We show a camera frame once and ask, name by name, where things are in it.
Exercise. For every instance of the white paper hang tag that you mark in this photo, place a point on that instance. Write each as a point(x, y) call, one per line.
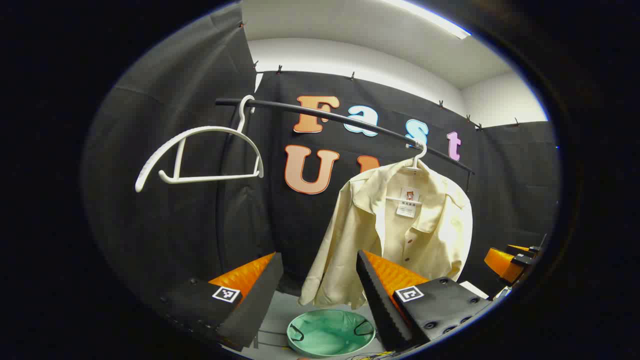
point(407, 207)

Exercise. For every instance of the black backdrop cloth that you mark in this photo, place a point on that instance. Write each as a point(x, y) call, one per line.
point(150, 225)

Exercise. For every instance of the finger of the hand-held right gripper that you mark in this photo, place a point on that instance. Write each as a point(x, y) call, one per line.
point(502, 265)

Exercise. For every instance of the black clothes rail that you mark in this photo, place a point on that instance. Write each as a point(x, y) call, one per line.
point(280, 106)

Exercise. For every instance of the green laundry hamper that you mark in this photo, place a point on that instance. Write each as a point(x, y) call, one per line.
point(325, 335)

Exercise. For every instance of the cream button shirt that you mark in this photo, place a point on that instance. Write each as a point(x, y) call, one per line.
point(350, 240)

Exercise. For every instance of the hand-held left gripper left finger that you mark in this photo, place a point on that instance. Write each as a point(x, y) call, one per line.
point(260, 300)

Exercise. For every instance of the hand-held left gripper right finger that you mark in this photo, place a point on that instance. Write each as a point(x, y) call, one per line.
point(380, 310)

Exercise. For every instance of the white plastic hanger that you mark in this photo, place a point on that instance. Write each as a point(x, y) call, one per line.
point(416, 161)
point(210, 178)

